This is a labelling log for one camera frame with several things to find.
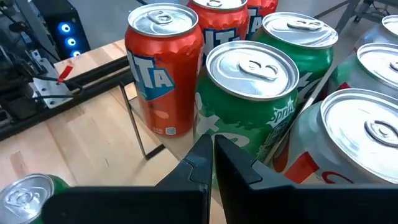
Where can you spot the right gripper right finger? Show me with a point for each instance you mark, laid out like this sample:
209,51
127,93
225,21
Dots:
295,205

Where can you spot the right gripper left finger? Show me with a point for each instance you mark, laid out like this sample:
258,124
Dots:
140,205

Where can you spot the black device with blue light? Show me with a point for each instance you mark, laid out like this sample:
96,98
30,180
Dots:
53,18

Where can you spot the silver metal frame bracket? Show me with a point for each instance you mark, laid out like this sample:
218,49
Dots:
49,90

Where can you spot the grey metal table frame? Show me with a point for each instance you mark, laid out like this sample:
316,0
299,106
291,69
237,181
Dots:
347,15

